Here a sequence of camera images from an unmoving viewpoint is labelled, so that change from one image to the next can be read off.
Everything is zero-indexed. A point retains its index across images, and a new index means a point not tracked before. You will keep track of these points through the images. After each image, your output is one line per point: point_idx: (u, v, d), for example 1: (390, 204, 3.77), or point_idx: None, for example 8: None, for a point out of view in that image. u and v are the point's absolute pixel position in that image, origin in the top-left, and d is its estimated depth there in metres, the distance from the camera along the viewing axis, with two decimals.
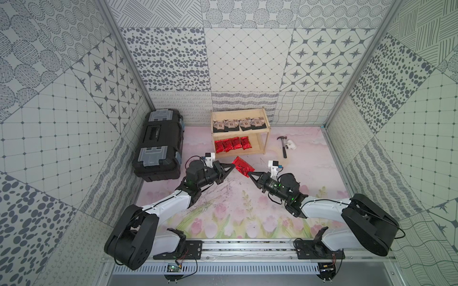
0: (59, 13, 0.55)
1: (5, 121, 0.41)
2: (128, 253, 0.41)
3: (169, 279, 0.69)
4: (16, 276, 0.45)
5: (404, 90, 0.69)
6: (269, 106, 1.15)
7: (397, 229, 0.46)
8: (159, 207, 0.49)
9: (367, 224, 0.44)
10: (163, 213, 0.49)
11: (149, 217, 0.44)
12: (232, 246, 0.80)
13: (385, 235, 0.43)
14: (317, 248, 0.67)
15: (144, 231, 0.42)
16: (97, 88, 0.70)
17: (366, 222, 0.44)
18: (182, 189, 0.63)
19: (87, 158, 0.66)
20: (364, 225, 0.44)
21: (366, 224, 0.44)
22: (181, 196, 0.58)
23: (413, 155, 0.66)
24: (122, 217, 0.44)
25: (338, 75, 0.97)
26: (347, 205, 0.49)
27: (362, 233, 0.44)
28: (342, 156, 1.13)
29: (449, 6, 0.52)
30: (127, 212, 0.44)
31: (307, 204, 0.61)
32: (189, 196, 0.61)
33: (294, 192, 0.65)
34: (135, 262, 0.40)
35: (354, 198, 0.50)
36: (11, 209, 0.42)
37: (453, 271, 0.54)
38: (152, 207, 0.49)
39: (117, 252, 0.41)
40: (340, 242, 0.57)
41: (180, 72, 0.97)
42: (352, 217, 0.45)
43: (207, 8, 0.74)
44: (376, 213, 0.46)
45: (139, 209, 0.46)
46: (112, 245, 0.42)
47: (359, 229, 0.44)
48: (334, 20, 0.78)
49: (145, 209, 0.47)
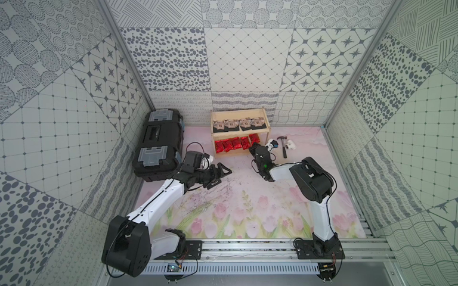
0: (59, 13, 0.55)
1: (5, 122, 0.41)
2: (127, 261, 0.40)
3: (169, 279, 0.69)
4: (16, 276, 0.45)
5: (404, 90, 0.69)
6: (269, 106, 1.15)
7: (328, 183, 0.57)
8: (148, 211, 0.45)
9: (302, 173, 0.58)
10: (155, 215, 0.47)
11: (138, 227, 0.41)
12: (232, 246, 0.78)
13: (315, 182, 0.57)
14: (317, 246, 0.67)
15: (135, 239, 0.39)
16: (97, 88, 0.70)
17: (301, 171, 0.58)
18: (172, 180, 0.57)
19: (87, 157, 0.66)
20: (298, 173, 0.58)
21: (299, 173, 0.58)
22: (172, 187, 0.54)
23: (414, 155, 0.66)
24: (109, 231, 0.41)
25: (338, 75, 0.97)
26: (297, 164, 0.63)
27: (301, 182, 0.58)
28: (342, 155, 1.13)
29: (449, 6, 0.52)
30: (113, 224, 0.41)
31: (273, 170, 0.76)
32: (182, 184, 0.57)
33: (265, 158, 0.80)
34: (136, 269, 0.40)
35: (305, 160, 0.64)
36: (11, 209, 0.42)
37: (453, 271, 0.54)
38: (139, 214, 0.44)
39: (114, 264, 0.40)
40: (319, 222, 0.63)
41: (180, 72, 0.97)
42: (292, 167, 0.59)
43: (207, 8, 0.74)
44: (318, 169, 0.59)
45: (126, 218, 0.43)
46: (107, 259, 0.41)
47: (302, 181, 0.57)
48: (334, 20, 0.78)
49: (131, 219, 0.43)
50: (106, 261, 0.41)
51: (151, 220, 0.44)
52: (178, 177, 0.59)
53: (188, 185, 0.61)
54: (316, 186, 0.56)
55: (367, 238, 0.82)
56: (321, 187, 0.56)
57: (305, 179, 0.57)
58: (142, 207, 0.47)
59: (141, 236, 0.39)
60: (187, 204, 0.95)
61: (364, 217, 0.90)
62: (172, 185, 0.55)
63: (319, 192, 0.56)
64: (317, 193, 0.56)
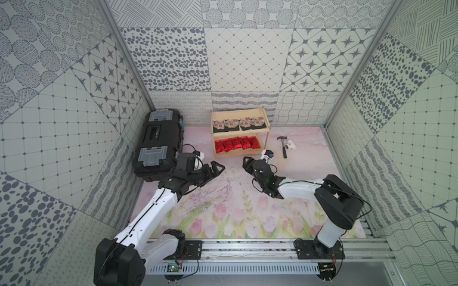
0: (59, 13, 0.55)
1: (5, 121, 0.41)
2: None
3: (169, 279, 0.69)
4: (16, 276, 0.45)
5: (404, 90, 0.69)
6: (269, 106, 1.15)
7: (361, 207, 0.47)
8: (136, 230, 0.43)
9: (329, 196, 0.48)
10: (146, 232, 0.44)
11: (126, 249, 0.39)
12: (232, 246, 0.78)
13: (348, 207, 0.48)
14: (318, 249, 0.67)
15: (126, 263, 0.37)
16: (97, 88, 0.70)
17: (328, 194, 0.49)
18: (164, 189, 0.54)
19: (87, 158, 0.66)
20: (326, 196, 0.48)
21: (326, 195, 0.48)
22: (164, 199, 0.51)
23: (414, 155, 0.66)
24: (98, 255, 0.39)
25: (338, 75, 0.97)
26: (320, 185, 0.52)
27: (329, 207, 0.48)
28: (342, 156, 1.13)
29: (449, 6, 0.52)
30: (101, 248, 0.39)
31: (285, 185, 0.64)
32: (175, 193, 0.54)
33: (265, 173, 0.70)
34: None
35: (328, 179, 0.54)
36: (11, 209, 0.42)
37: (453, 271, 0.54)
38: (127, 234, 0.42)
39: None
40: (328, 233, 0.59)
41: (180, 72, 0.97)
42: (318, 190, 0.49)
43: (207, 8, 0.74)
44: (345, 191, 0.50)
45: (114, 241, 0.40)
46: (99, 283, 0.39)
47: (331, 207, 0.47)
48: (334, 20, 0.78)
49: (119, 242, 0.40)
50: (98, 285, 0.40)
51: (140, 239, 0.42)
52: (169, 185, 0.55)
53: (181, 192, 0.58)
54: (350, 211, 0.47)
55: (367, 238, 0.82)
56: (354, 213, 0.48)
57: (338, 204, 0.48)
58: (131, 226, 0.44)
59: (129, 260, 0.37)
60: (187, 204, 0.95)
61: (364, 217, 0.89)
62: (164, 195, 0.52)
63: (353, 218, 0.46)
64: (351, 220, 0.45)
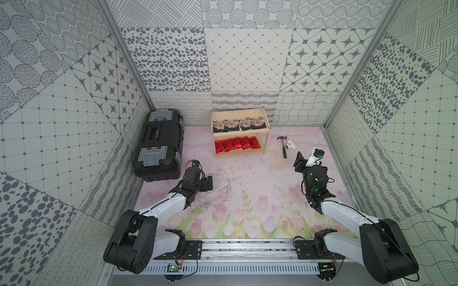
0: (59, 13, 0.55)
1: (5, 121, 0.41)
2: (131, 258, 0.40)
3: (169, 279, 0.69)
4: (16, 276, 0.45)
5: (404, 90, 0.69)
6: (269, 106, 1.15)
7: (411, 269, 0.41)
8: (155, 210, 0.49)
9: (376, 241, 0.42)
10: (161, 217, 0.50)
11: (147, 218, 0.44)
12: (232, 246, 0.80)
13: (393, 260, 0.41)
14: (316, 241, 0.68)
15: (145, 229, 0.42)
16: (97, 88, 0.70)
17: (378, 241, 0.42)
18: (176, 193, 0.62)
19: (87, 158, 0.66)
20: (373, 239, 0.42)
21: (374, 241, 0.42)
22: (177, 198, 0.59)
23: (413, 155, 0.66)
24: (119, 224, 0.43)
25: (338, 75, 0.97)
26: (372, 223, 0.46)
27: (371, 252, 0.42)
28: (342, 156, 1.13)
29: (449, 6, 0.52)
30: (123, 218, 0.44)
31: (330, 204, 0.59)
32: (184, 198, 0.62)
33: (318, 183, 0.64)
34: (139, 264, 0.40)
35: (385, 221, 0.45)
36: (11, 209, 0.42)
37: (453, 271, 0.54)
38: (149, 210, 0.48)
39: (118, 258, 0.41)
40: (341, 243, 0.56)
41: (180, 72, 0.97)
42: (367, 227, 0.44)
43: (207, 8, 0.74)
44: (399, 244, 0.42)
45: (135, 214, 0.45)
46: (113, 251, 0.41)
47: (373, 251, 0.42)
48: (334, 20, 0.78)
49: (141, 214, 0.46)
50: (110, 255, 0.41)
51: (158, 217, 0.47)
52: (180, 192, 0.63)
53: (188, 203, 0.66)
54: (393, 269, 0.40)
55: None
56: (398, 270, 0.40)
57: (381, 250, 0.42)
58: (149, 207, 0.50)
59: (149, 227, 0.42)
60: None
61: None
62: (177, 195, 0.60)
63: (393, 273, 0.40)
64: (389, 273, 0.40)
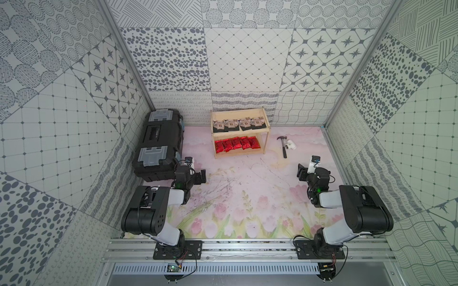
0: (59, 13, 0.55)
1: (5, 121, 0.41)
2: (148, 222, 0.44)
3: (169, 279, 0.69)
4: (16, 276, 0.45)
5: (404, 90, 0.69)
6: (269, 106, 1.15)
7: (384, 221, 0.45)
8: None
9: (351, 195, 0.50)
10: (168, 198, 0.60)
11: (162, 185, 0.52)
12: (232, 246, 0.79)
13: (366, 210, 0.47)
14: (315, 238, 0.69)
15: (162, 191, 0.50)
16: (97, 88, 0.70)
17: (352, 195, 0.50)
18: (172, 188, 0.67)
19: (87, 158, 0.66)
20: (347, 193, 0.50)
21: (347, 194, 0.50)
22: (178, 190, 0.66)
23: (414, 155, 0.66)
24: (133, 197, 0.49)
25: (338, 75, 0.97)
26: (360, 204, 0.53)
27: (347, 205, 0.49)
28: (342, 155, 1.13)
29: (449, 6, 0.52)
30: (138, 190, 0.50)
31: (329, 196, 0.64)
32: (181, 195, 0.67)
33: (320, 181, 0.73)
34: (157, 227, 0.45)
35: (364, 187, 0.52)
36: (11, 209, 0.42)
37: (453, 271, 0.54)
38: None
39: (136, 222, 0.45)
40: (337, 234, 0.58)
41: (180, 72, 0.97)
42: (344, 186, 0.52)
43: (207, 8, 0.74)
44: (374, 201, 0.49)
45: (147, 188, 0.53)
46: (130, 218, 0.45)
47: (348, 203, 0.49)
48: (334, 20, 0.78)
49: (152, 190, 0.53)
50: (126, 223, 0.45)
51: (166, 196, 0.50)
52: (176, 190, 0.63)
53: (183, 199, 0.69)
54: (366, 216, 0.46)
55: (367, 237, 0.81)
56: (372, 219, 0.45)
57: (354, 201, 0.49)
58: None
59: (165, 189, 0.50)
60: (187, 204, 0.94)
61: None
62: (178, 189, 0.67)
63: (365, 221, 0.45)
64: (362, 220, 0.45)
